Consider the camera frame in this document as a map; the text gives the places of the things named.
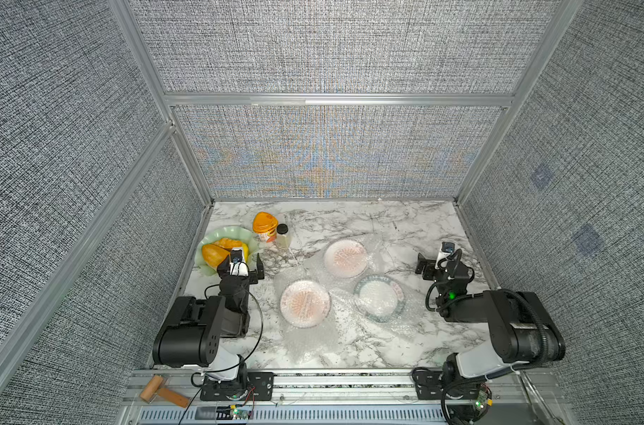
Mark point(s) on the black capped spice jar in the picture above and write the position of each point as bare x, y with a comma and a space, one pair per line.
283, 239

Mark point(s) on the small orange bread roll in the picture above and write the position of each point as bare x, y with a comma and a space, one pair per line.
230, 244

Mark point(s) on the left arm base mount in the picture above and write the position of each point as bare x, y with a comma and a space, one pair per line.
251, 386

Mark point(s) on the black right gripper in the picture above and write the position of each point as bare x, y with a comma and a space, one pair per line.
425, 266

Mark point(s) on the aluminium cage frame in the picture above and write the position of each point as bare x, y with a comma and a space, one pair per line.
83, 108

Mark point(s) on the wooden block tool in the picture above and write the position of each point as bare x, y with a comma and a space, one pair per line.
155, 388

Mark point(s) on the orange lidded cup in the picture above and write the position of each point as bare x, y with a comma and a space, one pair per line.
265, 227

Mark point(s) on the teal rimmed wrapped plate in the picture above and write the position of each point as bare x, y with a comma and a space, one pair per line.
379, 298

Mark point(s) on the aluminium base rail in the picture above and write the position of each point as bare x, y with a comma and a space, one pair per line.
347, 396

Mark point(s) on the large orange bread loaf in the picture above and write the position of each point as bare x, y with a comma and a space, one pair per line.
213, 255

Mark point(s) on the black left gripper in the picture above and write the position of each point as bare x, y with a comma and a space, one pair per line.
224, 267

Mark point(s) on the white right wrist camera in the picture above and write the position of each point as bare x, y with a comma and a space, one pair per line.
447, 249

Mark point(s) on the green circuit board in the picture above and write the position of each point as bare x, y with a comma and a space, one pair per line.
234, 413

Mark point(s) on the light green scalloped plate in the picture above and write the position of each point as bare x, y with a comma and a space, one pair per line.
233, 232

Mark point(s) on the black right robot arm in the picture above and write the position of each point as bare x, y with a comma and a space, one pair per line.
522, 334

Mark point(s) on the orange sunburst dinner plate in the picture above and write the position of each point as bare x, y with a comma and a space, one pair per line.
305, 304

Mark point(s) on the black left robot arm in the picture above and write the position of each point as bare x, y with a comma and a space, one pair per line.
191, 333

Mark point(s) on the yellow toy banana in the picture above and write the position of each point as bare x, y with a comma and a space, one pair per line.
245, 249

